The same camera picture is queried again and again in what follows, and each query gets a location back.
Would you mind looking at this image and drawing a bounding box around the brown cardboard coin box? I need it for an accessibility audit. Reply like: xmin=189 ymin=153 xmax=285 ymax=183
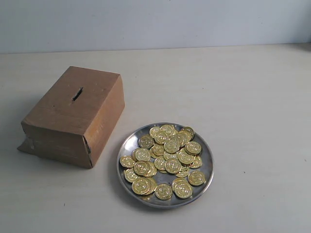
xmin=18 ymin=66 xmax=125 ymax=169

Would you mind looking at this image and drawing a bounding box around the gold coin back top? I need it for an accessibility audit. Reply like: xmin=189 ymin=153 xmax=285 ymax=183
xmin=160 ymin=124 xmax=177 ymax=136

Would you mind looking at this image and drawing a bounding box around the gold coin back left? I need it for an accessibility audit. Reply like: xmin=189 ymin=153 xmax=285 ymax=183
xmin=138 ymin=134 xmax=155 ymax=149

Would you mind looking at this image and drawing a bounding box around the gold coin left stack top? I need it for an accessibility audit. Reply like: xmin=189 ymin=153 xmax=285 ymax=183
xmin=134 ymin=161 xmax=157 ymax=177

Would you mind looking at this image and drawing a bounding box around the gold coin stack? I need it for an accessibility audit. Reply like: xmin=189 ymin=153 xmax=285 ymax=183
xmin=132 ymin=177 xmax=157 ymax=195
xmin=134 ymin=161 xmax=157 ymax=177

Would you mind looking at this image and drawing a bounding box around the gold coin far left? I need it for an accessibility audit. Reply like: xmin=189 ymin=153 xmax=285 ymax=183
xmin=120 ymin=156 xmax=136 ymax=168

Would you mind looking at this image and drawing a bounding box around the gold coin lower left edge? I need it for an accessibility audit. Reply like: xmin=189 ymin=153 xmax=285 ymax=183
xmin=124 ymin=168 xmax=139 ymax=183

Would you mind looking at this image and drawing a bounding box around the gold coin stack front left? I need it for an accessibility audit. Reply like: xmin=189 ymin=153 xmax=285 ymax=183
xmin=132 ymin=177 xmax=157 ymax=195

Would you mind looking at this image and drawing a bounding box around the round silver metal plate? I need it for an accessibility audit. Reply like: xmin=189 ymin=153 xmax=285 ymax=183
xmin=115 ymin=122 xmax=214 ymax=209

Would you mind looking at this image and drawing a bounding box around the gold coin right side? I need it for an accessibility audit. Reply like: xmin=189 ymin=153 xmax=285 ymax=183
xmin=188 ymin=171 xmax=206 ymax=186

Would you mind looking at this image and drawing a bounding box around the gold coin front centre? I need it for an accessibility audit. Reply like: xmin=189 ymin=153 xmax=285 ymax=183
xmin=155 ymin=183 xmax=173 ymax=200

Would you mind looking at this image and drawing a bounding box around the gold coin front right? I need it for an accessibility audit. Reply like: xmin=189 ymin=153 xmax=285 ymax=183
xmin=172 ymin=178 xmax=193 ymax=199

